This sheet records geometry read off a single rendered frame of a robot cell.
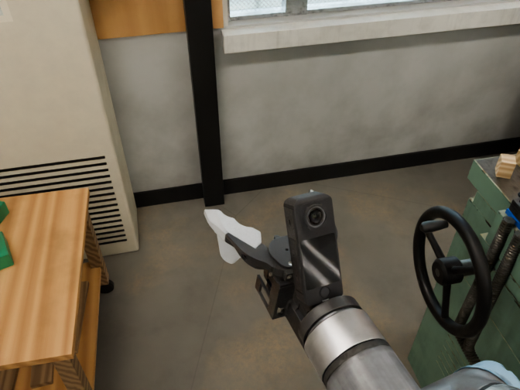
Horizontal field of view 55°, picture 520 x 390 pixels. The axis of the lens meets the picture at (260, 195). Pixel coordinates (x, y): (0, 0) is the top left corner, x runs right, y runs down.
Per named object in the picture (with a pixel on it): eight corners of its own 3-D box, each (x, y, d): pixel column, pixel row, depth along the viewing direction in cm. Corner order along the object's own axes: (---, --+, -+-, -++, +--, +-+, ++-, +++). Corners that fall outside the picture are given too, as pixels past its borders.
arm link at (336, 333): (330, 351, 45) (402, 327, 48) (307, 313, 48) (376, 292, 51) (315, 395, 50) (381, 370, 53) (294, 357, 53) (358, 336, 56)
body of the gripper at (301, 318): (250, 283, 62) (293, 365, 54) (258, 233, 56) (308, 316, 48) (304, 269, 65) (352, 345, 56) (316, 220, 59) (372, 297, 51)
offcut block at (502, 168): (495, 176, 119) (501, 162, 116) (494, 168, 122) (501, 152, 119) (510, 179, 118) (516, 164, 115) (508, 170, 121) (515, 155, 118)
